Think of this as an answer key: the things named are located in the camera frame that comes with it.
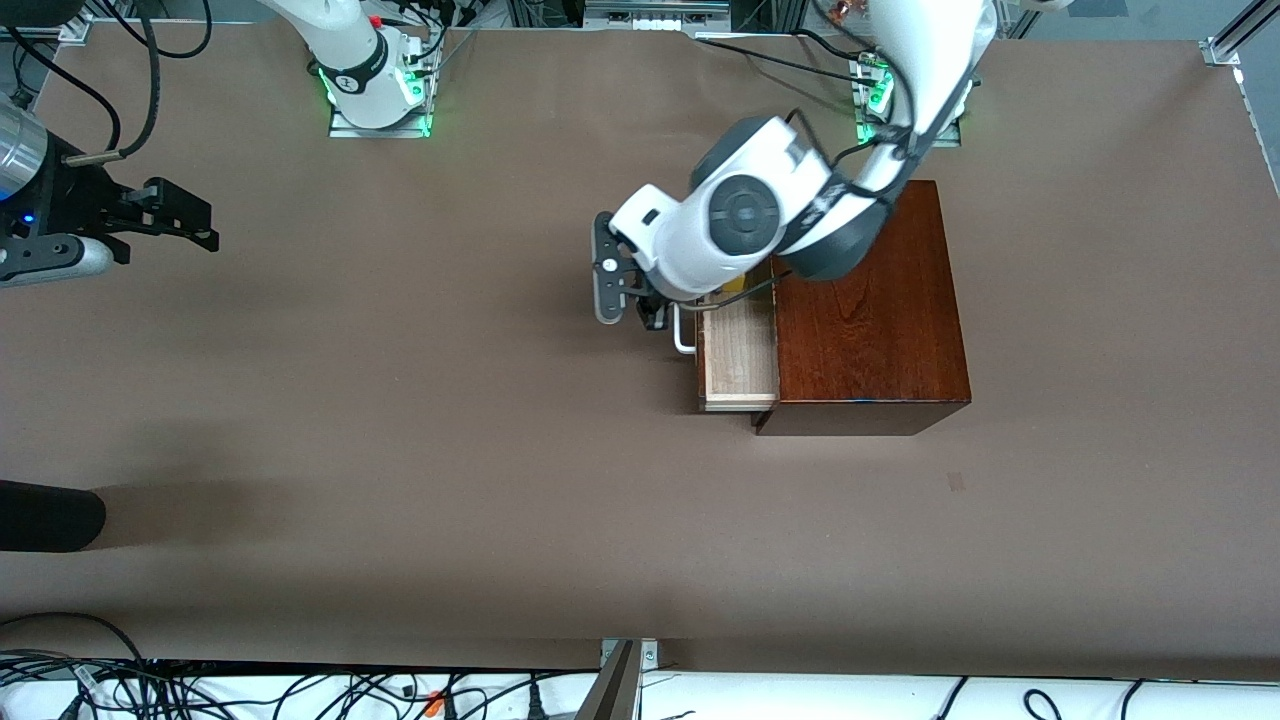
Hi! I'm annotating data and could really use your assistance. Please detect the wooden drawer with white handle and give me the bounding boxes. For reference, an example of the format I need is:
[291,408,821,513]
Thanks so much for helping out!
[673,270,781,413]

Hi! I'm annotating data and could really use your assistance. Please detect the dark wooden cabinet box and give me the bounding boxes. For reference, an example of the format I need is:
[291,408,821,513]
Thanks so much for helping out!
[752,180,973,437]

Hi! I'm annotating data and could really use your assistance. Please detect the grey power strip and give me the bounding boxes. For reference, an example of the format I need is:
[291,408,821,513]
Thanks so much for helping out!
[583,0,733,33]

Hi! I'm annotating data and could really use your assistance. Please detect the black cylindrical object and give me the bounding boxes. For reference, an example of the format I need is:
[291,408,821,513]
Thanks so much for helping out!
[0,480,108,554]

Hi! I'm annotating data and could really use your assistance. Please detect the aluminium corner profile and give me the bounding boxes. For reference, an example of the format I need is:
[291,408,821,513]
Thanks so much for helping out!
[1202,0,1280,69]

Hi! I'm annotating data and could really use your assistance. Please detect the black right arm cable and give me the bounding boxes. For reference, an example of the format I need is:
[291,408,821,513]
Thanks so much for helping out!
[0,0,213,163]

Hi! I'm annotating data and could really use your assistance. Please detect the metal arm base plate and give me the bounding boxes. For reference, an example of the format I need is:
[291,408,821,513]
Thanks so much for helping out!
[327,38,435,140]
[850,52,964,149]

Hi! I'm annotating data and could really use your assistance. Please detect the black cable on table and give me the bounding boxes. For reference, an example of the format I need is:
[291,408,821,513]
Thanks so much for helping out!
[695,28,881,86]

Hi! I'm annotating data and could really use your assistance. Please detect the metal mount bar with bracket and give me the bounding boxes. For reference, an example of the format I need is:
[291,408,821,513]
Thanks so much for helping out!
[575,637,660,720]

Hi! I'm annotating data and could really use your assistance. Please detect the tangled black cables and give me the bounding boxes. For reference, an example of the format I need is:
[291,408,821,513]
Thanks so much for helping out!
[0,611,566,720]

